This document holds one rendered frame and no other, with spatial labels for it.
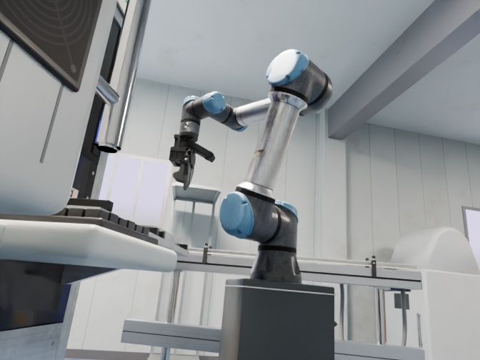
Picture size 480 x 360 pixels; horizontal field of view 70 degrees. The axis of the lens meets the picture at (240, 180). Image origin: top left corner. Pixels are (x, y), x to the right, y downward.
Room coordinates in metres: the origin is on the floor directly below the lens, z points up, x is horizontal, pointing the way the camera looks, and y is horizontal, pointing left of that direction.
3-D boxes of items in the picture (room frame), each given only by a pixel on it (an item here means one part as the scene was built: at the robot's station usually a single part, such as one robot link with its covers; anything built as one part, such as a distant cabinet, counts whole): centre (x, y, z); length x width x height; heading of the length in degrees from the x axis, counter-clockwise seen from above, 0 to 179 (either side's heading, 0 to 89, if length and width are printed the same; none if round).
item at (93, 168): (1.27, 0.57, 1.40); 0.05 x 0.01 x 0.80; 173
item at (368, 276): (2.05, -0.07, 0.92); 1.90 x 0.15 x 0.16; 83
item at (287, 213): (1.03, -0.12, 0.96); 0.13 x 0.12 x 0.14; 134
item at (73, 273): (1.22, 0.40, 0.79); 0.34 x 0.03 x 0.13; 83
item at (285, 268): (1.04, -0.13, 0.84); 0.15 x 0.15 x 0.10
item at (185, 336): (2.03, -0.22, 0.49); 1.60 x 0.08 x 0.12; 83
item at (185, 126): (1.19, 0.21, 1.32); 0.08 x 0.08 x 0.05
